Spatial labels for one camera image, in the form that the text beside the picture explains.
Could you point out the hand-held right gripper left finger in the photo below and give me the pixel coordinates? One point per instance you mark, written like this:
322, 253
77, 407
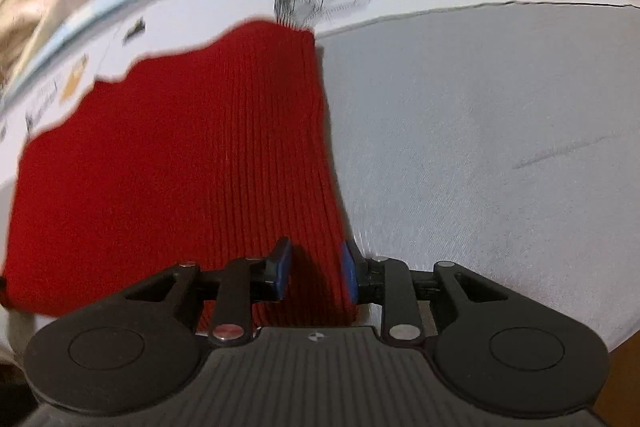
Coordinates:
283, 269

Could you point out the red ribbed knit garment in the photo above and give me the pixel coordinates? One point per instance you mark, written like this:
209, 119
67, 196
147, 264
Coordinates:
175, 157

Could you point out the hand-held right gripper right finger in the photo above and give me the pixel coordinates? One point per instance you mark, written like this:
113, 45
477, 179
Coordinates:
348, 272

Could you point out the beige fleece cloth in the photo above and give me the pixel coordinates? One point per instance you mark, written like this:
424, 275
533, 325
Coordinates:
20, 7

